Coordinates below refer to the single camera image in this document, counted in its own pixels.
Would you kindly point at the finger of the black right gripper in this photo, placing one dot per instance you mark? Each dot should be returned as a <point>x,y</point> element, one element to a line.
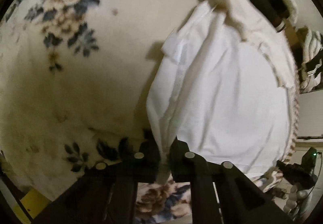
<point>295,174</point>

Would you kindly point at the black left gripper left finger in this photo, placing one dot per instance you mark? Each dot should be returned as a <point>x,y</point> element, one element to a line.
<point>105,194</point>

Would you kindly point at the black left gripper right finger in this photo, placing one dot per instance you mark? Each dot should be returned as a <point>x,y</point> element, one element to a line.
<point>221,193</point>

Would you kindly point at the white cloth garment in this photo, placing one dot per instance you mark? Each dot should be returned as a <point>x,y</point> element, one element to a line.
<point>219,95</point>

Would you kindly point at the black white striped socks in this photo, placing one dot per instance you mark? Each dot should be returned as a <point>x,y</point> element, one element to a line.
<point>311,66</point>

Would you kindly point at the floral fleece blanket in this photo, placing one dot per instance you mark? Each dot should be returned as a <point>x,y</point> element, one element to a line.
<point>75,76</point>

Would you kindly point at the cream towel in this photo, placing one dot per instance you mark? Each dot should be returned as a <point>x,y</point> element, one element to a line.
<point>256,30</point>

